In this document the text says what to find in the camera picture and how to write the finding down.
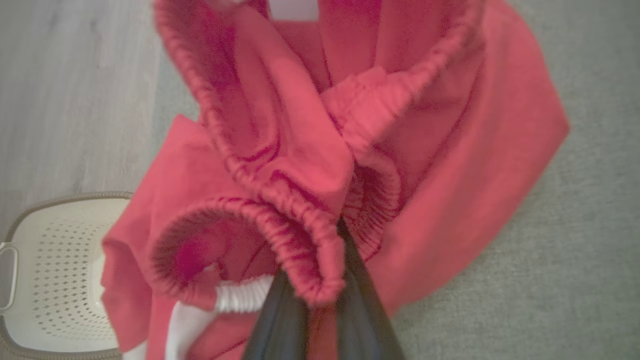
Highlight cream perforated laundry basket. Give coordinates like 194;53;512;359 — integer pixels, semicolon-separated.
0;191;134;360

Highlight red shorts white stripes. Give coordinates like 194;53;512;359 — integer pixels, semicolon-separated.
100;0;571;360

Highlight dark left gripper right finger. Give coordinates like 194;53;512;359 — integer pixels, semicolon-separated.
335;217;406;360

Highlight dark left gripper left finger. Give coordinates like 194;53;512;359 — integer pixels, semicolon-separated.
242;272;309;360

